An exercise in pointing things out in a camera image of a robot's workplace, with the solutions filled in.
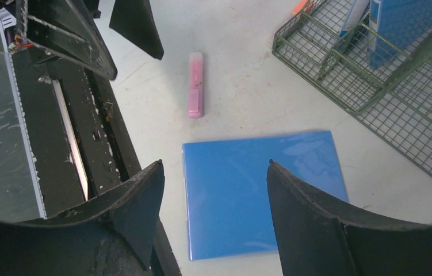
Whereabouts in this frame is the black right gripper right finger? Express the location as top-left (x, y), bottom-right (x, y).
top-left (267, 162), bottom-right (432, 275)

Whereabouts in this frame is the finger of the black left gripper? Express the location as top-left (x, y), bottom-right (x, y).
top-left (109, 0), bottom-right (164, 60)
top-left (0, 0), bottom-right (117, 80)

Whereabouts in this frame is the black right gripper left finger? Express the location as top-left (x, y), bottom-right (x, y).
top-left (0, 160), bottom-right (165, 275)

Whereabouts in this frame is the blue folder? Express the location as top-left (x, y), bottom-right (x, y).
top-left (368, 0), bottom-right (432, 68)
top-left (339, 0), bottom-right (369, 37)
top-left (182, 131), bottom-right (349, 261)

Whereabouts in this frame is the pink highlighter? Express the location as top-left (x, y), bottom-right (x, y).
top-left (188, 52), bottom-right (204, 118)

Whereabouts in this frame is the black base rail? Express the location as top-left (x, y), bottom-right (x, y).
top-left (12, 49), bottom-right (181, 275)

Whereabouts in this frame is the green wire mesh organizer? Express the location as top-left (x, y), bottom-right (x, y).
top-left (272, 1), bottom-right (432, 177)

